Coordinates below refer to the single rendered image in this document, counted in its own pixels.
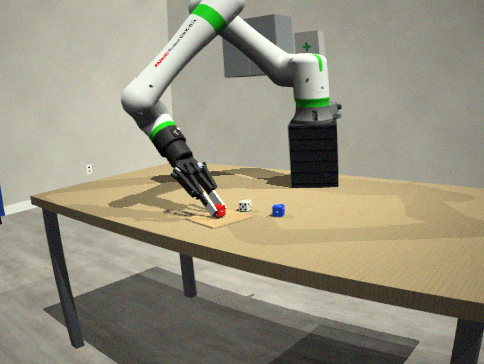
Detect blue die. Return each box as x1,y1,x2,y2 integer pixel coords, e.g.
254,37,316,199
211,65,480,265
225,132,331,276
272,204,285,217

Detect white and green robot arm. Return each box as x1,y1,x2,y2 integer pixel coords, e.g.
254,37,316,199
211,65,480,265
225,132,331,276
121,0,342,158

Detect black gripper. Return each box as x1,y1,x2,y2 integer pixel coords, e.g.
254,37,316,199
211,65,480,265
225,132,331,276
164,140,226,216

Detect white die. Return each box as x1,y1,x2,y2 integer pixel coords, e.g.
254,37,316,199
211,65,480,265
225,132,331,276
239,200,252,212

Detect red die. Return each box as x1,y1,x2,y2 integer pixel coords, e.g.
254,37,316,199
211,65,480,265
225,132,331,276
214,204,226,217

